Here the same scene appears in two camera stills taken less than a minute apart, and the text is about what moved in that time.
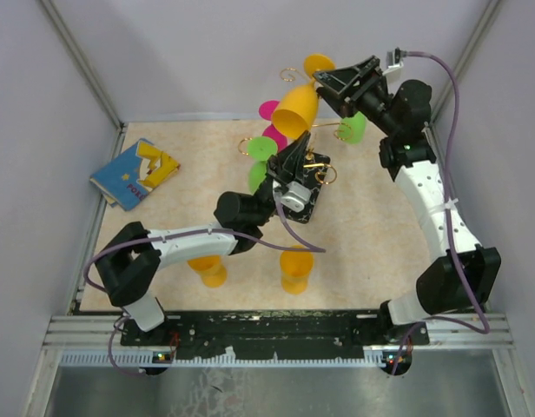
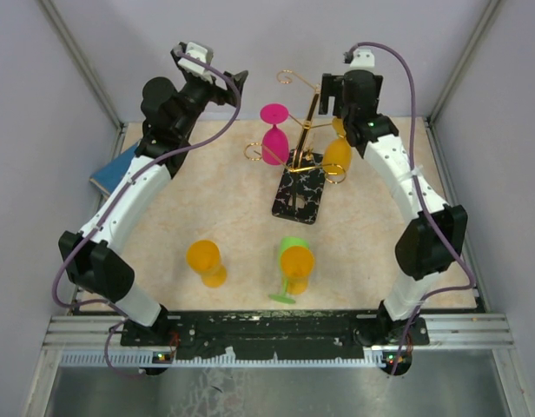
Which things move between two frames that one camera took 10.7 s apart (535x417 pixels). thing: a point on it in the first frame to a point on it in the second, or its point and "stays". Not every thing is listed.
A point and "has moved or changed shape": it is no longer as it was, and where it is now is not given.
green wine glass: [352, 129] has moved or changed shape
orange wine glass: [297, 110] to [337, 155]
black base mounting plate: [234, 334] stays
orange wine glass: [295, 268] stays
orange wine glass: [214, 273] stays
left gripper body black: [276, 174] to [199, 93]
